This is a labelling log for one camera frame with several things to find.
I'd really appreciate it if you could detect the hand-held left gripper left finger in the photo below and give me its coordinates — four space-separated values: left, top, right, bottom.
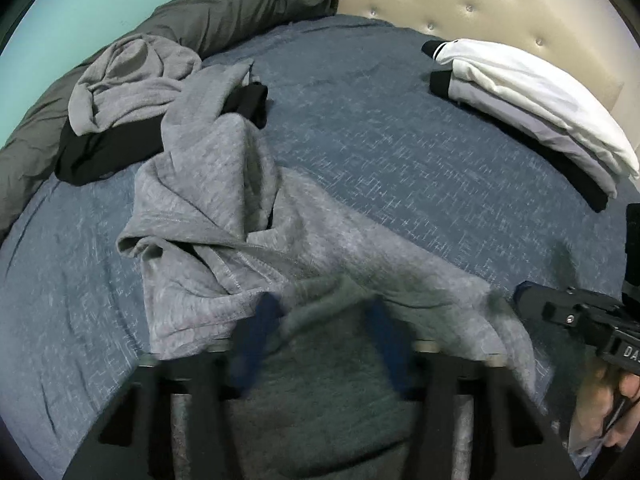
62 292 287 480

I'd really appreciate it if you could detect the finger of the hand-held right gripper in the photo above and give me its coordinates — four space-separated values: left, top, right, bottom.
514 280 552 320

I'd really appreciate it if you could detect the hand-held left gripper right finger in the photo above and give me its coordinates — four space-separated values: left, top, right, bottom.
362 296 582 480

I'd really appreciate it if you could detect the grey hoodie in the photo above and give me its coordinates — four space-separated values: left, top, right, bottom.
116 59 583 480

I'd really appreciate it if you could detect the person's right hand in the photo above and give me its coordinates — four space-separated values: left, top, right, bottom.
575 360 640 452

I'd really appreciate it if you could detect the folded black garment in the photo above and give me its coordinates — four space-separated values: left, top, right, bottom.
465 102 610 212

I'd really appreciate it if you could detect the folded light grey garment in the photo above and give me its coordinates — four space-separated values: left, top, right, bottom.
430 71 619 199

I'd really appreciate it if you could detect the bed with blue sheet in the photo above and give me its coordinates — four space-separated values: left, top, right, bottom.
0 12 640 480

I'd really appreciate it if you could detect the folded white garment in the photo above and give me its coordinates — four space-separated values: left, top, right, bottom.
421 38 640 178

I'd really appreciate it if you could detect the crumpled black garment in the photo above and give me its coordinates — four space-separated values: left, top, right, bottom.
54 82 269 187

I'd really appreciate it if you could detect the crumpled light grey garment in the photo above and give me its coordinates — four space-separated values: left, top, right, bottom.
67 34 203 137

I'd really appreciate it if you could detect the dark grey rolled duvet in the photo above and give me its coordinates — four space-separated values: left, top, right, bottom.
0 0 340 241

